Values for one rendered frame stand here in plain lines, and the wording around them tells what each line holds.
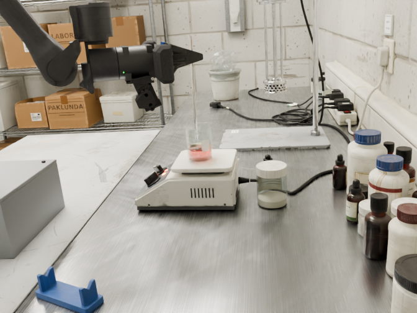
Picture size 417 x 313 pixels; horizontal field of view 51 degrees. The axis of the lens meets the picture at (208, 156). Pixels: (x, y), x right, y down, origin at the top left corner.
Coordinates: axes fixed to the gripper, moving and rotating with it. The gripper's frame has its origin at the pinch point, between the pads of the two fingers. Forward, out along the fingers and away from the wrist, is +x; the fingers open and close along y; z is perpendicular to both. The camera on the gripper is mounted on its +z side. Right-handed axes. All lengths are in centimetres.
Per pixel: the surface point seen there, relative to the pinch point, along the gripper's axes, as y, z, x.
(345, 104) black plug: -39, 22, 59
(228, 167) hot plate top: 6.4, 20.0, 5.5
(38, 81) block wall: -287, 36, -52
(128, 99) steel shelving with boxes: -226, 47, 9
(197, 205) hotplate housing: 4.6, 27.5, -0.5
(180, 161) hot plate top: -1.6, 20.2, -2.0
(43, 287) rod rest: 22.3, 27.8, -27.6
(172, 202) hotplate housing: 2.5, 26.9, -5.0
